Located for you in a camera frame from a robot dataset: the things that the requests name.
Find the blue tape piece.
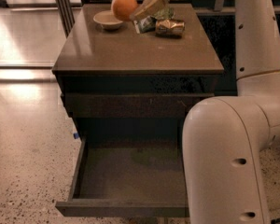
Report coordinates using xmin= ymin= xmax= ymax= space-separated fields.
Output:
xmin=73 ymin=133 xmax=79 ymax=139

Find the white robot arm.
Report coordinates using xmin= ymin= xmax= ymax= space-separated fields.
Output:
xmin=182 ymin=0 xmax=280 ymax=224

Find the metal window frame post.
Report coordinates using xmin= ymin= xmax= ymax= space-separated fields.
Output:
xmin=55 ymin=0 xmax=75 ymax=36

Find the white paper bowl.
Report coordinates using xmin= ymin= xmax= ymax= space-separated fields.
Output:
xmin=93 ymin=10 xmax=123 ymax=31

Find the green chip bag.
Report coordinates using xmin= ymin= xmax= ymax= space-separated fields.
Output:
xmin=133 ymin=7 xmax=175 ymax=34

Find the open bottom drawer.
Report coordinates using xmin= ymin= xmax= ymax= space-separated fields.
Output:
xmin=56 ymin=139 xmax=189 ymax=217

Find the dark wooden drawer cabinet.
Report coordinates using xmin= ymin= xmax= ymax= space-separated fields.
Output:
xmin=52 ymin=4 xmax=223 ymax=143

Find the orange fruit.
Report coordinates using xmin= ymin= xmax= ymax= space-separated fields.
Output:
xmin=111 ymin=0 xmax=138 ymax=21

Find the closed upper drawer front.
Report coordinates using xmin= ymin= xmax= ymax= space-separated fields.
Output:
xmin=62 ymin=93 xmax=213 ymax=119

